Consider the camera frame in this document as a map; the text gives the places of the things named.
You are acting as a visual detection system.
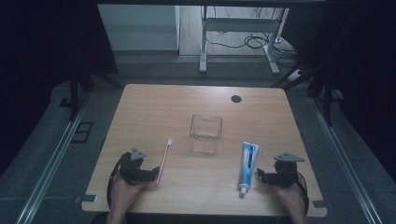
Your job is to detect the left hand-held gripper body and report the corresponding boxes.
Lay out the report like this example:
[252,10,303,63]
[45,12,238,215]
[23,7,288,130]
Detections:
[119,147,148,187]

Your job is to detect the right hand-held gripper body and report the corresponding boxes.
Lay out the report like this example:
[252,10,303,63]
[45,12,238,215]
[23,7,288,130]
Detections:
[270,151,306,189]

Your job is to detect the pink toothbrush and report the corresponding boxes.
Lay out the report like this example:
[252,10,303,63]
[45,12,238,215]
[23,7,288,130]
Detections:
[154,138,174,187]

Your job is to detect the blue and white toothpaste tube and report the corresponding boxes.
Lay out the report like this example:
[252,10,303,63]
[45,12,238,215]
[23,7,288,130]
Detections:
[238,141,260,198]

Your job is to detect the clear plastic cup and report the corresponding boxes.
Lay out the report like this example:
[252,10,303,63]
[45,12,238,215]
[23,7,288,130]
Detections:
[189,114,224,155]

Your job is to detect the person's left hand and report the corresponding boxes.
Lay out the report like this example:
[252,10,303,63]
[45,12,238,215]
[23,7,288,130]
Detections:
[110,172,145,216]

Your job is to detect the person's right hand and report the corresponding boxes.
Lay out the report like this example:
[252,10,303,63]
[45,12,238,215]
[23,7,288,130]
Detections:
[274,183,307,218]

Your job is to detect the black metal stand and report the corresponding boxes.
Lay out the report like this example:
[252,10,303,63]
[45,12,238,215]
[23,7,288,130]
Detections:
[270,62,335,127]
[68,66,124,122]

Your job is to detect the white power strip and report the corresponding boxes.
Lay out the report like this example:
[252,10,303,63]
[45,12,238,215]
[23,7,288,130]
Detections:
[287,68,304,83]

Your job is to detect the white cabinet panel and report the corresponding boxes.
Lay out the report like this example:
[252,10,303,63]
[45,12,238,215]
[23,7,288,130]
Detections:
[96,4,181,51]

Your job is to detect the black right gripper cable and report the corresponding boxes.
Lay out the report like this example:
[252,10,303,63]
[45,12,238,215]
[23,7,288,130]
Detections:
[295,171,310,217]

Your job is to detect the aluminium floor rail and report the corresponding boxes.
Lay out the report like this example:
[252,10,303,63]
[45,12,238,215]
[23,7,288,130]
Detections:
[14,92,90,224]
[309,96,383,224]

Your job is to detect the black floor cables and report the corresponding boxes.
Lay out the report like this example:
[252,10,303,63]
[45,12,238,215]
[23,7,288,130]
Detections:
[205,6,300,68]

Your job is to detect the white metal desk frame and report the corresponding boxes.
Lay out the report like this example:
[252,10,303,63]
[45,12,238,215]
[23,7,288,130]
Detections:
[199,5,290,76]

